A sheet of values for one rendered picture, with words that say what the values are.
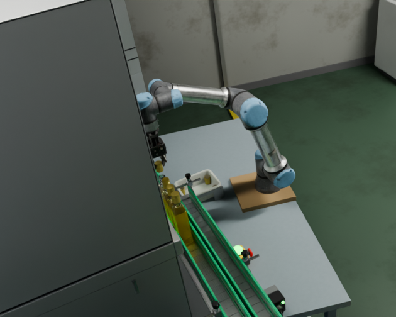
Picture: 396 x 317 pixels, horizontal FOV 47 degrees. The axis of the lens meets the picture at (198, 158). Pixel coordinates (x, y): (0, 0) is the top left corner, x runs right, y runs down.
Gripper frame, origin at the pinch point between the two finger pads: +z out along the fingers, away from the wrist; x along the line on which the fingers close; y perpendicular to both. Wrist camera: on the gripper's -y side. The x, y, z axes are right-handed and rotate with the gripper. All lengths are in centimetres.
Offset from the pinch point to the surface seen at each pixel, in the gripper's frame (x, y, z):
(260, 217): 43, 9, 46
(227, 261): 12, 38, 33
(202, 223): 11.7, 11.1, 33.1
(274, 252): 37, 33, 46
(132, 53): 18, -96, -16
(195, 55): 110, -263, 69
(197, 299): -7, 50, 33
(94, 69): -20, 67, -77
